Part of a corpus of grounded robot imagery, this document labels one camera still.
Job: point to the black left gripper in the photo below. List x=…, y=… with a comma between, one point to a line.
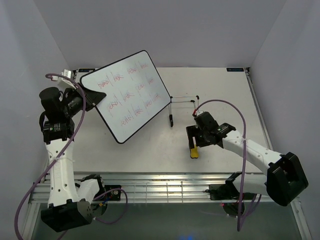
x=93, y=97

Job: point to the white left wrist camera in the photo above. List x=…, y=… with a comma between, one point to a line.
x=64, y=81

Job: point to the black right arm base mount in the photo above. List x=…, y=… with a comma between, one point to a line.
x=254, y=185

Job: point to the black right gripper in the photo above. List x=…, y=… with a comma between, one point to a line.
x=192, y=131

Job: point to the yellow whiteboard eraser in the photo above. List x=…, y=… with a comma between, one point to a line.
x=194, y=153

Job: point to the black framed whiteboard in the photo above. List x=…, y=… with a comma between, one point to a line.
x=135, y=93

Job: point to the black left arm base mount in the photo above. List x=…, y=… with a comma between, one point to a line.
x=114, y=194

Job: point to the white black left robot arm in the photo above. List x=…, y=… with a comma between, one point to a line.
x=69, y=203

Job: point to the blue corner label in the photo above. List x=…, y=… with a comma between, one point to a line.
x=234, y=69
x=86, y=70

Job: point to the blue corner label left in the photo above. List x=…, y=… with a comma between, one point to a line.
x=86, y=70

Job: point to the white wire whiteboard stand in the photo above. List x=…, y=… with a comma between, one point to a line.
x=194, y=99

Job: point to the aluminium table frame rail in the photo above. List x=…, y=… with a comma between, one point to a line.
x=170, y=147

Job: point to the blue corner label right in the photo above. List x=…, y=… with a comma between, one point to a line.
x=234, y=69

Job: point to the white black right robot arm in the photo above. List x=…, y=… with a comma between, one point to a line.
x=282, y=178

